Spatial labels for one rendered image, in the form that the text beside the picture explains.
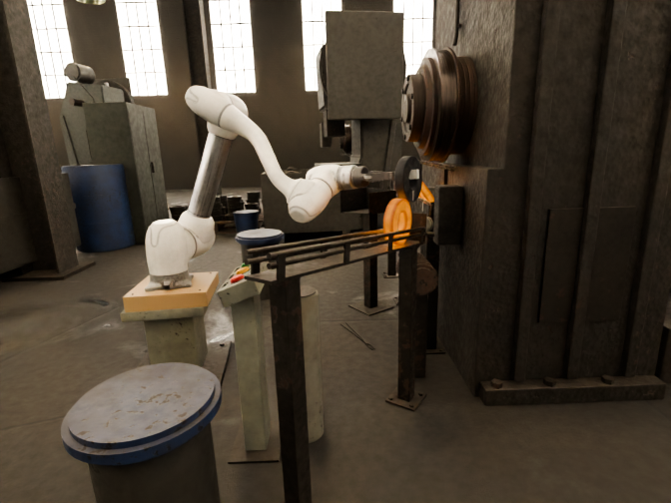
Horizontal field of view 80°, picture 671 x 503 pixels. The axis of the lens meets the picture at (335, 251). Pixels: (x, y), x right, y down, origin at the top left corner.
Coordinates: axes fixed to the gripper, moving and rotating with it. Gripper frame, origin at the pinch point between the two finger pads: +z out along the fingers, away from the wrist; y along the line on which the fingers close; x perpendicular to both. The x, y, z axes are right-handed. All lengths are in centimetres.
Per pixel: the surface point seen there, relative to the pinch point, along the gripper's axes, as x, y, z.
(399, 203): -8.4, 10.1, 1.3
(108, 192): -5, -85, -366
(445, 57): 43, -39, 0
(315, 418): -76, 37, -20
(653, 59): 30, -43, 65
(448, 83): 32.1, -32.7, 3.4
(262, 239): -38, -52, -124
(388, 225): -14.6, 15.5, -0.3
